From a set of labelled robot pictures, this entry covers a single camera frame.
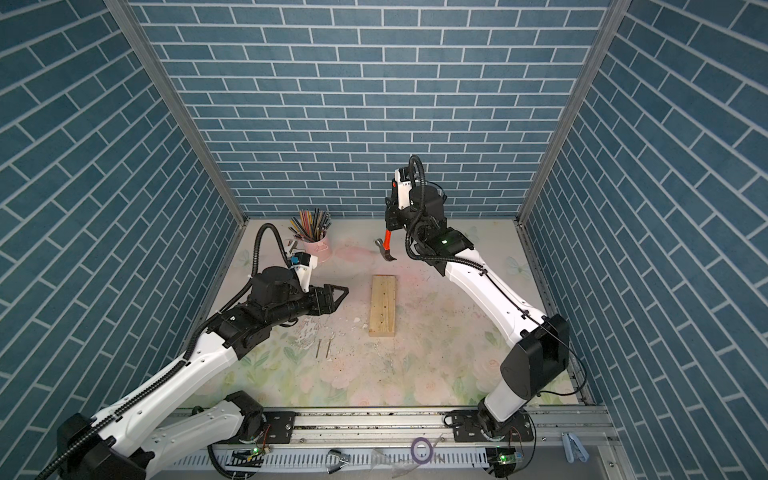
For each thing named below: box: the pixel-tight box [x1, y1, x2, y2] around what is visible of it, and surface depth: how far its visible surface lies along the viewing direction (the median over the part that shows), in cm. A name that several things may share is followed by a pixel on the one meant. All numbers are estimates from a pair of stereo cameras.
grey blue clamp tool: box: [561, 432, 590, 464], surface depth 71 cm
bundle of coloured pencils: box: [288, 208, 332, 242], surface depth 104 cm
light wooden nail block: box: [369, 275, 397, 337], surface depth 93 cm
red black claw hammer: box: [374, 230, 397, 261], surface depth 86 cm
